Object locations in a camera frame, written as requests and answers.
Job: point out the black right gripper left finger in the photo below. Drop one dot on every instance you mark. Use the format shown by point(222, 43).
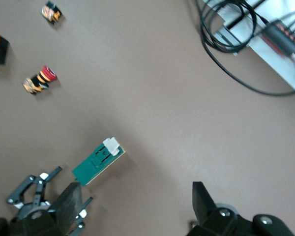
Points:
point(68, 204)

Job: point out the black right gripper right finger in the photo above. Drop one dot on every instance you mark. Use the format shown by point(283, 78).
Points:
point(204, 206)

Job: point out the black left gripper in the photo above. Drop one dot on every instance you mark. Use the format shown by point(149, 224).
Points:
point(37, 206)

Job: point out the green load switch white slider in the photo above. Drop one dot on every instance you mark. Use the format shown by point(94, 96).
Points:
point(93, 167)

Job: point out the red yellow emergency stop button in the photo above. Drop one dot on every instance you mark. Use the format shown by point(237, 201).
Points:
point(37, 82)

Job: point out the black red adapter box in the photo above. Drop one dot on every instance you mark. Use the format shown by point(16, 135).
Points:
point(281, 38)

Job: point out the orange black contact block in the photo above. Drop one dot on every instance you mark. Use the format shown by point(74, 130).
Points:
point(51, 12)

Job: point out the silver aluminium frame piece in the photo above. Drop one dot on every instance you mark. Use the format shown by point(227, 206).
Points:
point(275, 67)

